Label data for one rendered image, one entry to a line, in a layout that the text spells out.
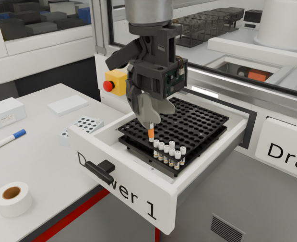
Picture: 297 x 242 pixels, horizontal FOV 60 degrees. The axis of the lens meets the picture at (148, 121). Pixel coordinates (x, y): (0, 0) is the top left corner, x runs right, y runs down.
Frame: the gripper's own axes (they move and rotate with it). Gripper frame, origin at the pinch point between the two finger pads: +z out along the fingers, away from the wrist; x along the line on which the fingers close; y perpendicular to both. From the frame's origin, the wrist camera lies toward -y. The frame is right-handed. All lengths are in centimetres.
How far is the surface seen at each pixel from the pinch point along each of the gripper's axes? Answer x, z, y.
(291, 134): 21.9, 6.0, 22.0
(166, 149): -0.4, 4.7, 5.2
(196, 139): 7.9, 6.1, 6.9
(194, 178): -0.5, 8.4, 12.2
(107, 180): -14.3, 3.7, 3.3
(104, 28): 22.4, -9.0, -40.6
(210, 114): 19.3, 6.6, 3.5
